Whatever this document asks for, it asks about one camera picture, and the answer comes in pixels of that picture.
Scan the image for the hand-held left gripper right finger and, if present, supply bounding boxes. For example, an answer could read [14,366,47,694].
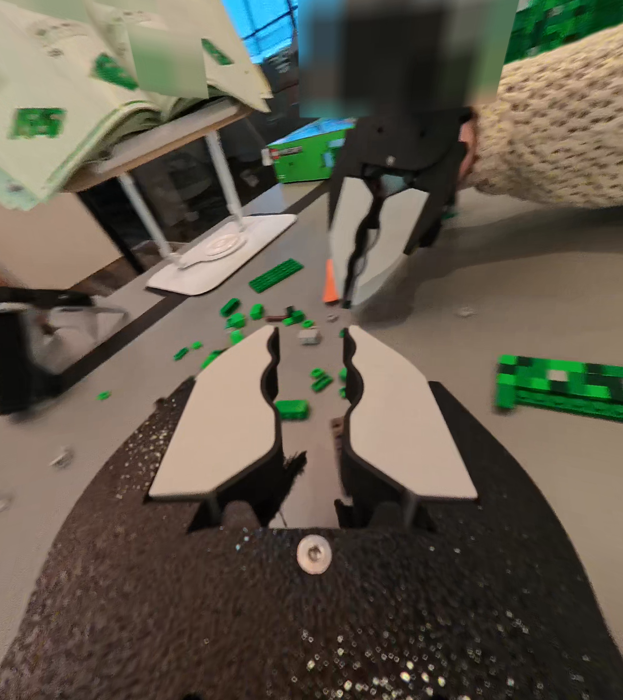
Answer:
[340,325,480,503]

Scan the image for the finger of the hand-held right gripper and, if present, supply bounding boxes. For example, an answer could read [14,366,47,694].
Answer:
[327,175,380,307]
[347,186,434,310]

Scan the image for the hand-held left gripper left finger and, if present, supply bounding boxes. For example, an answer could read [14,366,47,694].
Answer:
[148,326,285,503]

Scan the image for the lego pieces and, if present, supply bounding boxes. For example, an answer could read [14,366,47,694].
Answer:
[95,298,357,423]

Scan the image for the green mosaic lego plate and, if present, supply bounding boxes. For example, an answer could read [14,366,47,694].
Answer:
[493,354,623,427]

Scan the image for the person's right forearm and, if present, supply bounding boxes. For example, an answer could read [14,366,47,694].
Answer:
[460,5,623,210]

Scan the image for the green lego box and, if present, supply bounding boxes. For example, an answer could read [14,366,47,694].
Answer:
[266,116,357,185]

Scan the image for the long green lego plate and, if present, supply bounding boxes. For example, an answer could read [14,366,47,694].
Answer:
[248,257,306,294]

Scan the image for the lego creeper figure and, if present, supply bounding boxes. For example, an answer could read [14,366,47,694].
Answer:
[504,0,623,65]

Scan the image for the lego instruction booklet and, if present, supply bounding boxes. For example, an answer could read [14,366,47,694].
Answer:
[0,0,275,212]

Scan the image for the orange brick separator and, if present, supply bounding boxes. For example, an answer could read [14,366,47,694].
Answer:
[322,258,342,305]

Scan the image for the white book stand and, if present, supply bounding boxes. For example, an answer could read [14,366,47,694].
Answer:
[62,97,299,297]

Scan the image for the large window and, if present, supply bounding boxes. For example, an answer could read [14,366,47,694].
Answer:
[221,0,301,66]

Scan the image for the black office chair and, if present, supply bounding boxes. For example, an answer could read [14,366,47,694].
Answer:
[0,286,130,417]

